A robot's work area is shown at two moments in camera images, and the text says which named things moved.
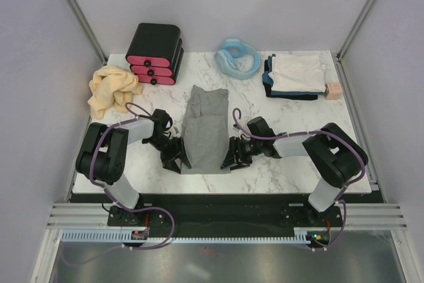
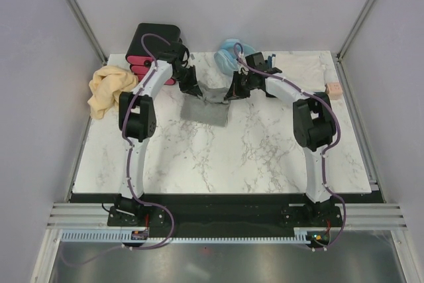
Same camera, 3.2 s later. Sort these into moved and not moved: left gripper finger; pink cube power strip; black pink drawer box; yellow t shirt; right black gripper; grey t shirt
Moved: right black gripper; grey t shirt; left gripper finger
Not moved: yellow t shirt; pink cube power strip; black pink drawer box
